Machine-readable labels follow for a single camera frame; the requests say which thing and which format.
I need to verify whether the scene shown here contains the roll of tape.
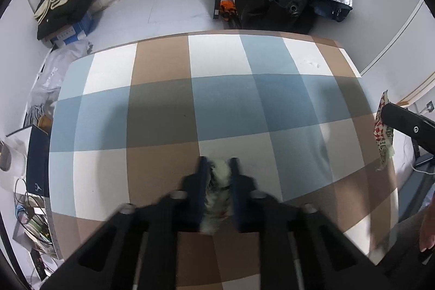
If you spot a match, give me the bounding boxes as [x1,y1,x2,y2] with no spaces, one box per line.
[25,217,48,236]

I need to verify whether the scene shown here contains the grey striped cloth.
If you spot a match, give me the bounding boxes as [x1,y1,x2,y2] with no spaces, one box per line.
[24,100,55,127]

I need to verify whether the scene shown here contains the person's right forearm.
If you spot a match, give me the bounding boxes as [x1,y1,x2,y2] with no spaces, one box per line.
[420,208,435,255]

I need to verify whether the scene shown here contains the grey cup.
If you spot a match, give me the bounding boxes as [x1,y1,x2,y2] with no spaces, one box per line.
[0,142,11,171]

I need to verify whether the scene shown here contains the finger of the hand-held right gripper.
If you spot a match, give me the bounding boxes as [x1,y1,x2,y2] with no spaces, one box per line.
[381,102,435,155]

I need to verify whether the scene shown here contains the white side table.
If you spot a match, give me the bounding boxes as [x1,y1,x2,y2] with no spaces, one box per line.
[0,130,33,192]

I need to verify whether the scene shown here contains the person's grey pants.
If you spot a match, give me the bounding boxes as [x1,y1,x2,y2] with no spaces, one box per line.
[374,208,432,277]

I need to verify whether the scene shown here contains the pile of folded clothes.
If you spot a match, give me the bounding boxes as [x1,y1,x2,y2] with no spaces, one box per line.
[37,0,102,41]

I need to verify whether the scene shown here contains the grey plastic mailing bag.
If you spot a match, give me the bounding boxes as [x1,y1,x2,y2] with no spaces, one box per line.
[29,39,94,107]

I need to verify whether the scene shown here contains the red and white patterned wrapper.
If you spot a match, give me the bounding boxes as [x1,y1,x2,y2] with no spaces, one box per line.
[373,90,396,171]

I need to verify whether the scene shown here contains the checked tablecloth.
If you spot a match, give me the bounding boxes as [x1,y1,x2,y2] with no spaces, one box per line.
[48,30,400,290]

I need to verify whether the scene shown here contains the clear printed plastic wrapper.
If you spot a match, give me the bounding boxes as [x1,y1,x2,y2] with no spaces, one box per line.
[200,157,235,236]

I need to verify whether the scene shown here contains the orange small object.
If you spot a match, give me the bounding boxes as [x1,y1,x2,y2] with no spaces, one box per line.
[219,1,238,20]

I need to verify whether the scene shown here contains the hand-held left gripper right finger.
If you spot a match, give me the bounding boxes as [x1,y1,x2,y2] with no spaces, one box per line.
[228,157,386,290]

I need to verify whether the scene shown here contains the black tangled cables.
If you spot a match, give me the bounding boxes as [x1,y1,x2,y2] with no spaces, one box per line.
[14,174,51,243]

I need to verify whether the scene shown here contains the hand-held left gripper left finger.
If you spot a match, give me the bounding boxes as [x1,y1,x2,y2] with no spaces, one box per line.
[41,156,209,290]

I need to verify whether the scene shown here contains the grey small box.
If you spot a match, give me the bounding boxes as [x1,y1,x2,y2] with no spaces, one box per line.
[14,212,51,253]

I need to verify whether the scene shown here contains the brown cardboard piece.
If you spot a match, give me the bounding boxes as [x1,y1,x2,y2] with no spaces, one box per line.
[37,115,53,134]

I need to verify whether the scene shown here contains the blue and white cardboard box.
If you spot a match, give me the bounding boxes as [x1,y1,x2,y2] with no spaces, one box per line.
[46,11,96,48]

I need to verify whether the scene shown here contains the navy blue box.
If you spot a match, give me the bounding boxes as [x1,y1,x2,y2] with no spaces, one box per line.
[27,125,52,199]

